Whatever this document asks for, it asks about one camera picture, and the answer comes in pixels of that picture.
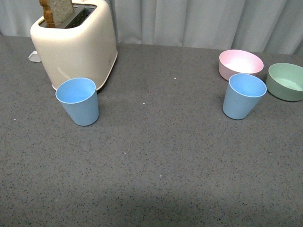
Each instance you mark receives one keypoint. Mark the blue plastic cup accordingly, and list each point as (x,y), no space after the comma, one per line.
(78,97)
(243,93)

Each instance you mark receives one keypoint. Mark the cream white toaster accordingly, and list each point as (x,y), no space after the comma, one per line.
(87,50)

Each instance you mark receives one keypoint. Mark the pink bowl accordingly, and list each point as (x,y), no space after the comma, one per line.
(238,61)

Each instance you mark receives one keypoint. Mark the grey toaster lever knob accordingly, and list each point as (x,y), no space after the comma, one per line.
(34,57)

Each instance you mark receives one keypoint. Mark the green bowl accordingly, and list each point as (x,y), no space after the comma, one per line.
(285,81)

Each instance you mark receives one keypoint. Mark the brown bread slice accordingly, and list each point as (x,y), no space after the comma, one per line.
(56,11)

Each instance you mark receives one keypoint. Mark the grey curtain backdrop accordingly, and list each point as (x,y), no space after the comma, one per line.
(272,26)

